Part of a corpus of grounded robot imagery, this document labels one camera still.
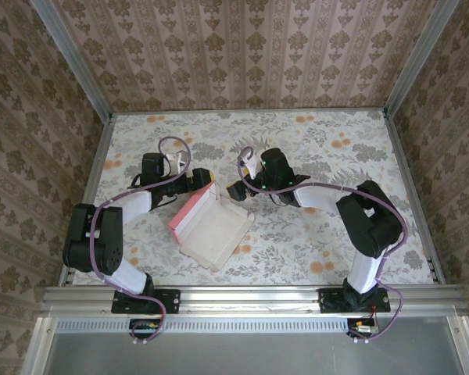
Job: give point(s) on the pink paper box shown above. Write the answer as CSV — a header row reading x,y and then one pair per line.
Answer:
x,y
215,234

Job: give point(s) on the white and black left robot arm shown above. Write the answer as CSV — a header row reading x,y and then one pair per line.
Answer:
x,y
134,205

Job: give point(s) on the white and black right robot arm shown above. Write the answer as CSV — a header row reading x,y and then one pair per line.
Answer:
x,y
316,197

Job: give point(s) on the floral table cover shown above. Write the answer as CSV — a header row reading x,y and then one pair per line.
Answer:
x,y
336,125

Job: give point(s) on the grey metal panel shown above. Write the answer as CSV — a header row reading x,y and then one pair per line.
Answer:
x,y
250,355

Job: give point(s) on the aluminium side rail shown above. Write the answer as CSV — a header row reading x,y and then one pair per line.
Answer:
x,y
100,154

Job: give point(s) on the aluminium rear rail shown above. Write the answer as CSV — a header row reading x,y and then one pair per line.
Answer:
x,y
250,111

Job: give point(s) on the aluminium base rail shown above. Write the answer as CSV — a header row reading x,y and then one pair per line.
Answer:
x,y
250,298

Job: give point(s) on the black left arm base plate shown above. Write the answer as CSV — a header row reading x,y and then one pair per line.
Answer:
x,y
172,301

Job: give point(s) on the aluminium corner post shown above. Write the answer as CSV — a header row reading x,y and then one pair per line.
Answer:
x,y
414,62
72,58

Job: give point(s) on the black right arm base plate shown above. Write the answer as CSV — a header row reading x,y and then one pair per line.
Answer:
x,y
327,302

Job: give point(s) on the aluminium frame bar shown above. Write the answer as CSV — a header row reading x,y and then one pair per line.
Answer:
x,y
35,347
463,347

